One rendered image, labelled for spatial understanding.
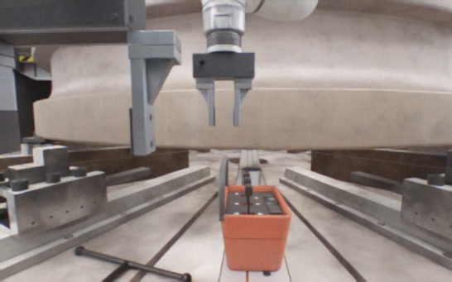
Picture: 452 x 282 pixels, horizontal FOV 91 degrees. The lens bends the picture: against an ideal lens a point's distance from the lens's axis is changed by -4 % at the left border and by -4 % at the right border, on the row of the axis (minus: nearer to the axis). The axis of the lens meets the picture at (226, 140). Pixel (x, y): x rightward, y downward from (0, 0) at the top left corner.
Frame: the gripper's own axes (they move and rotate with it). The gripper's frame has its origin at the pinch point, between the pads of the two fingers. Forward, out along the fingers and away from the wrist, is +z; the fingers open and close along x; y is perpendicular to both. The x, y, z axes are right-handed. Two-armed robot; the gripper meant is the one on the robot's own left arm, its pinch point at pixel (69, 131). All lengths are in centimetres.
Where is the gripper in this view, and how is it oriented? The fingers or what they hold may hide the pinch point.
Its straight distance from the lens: 25.0
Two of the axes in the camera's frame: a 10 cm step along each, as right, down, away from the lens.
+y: -0.1, -1.0, 9.9
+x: -10.0, 0.0, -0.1
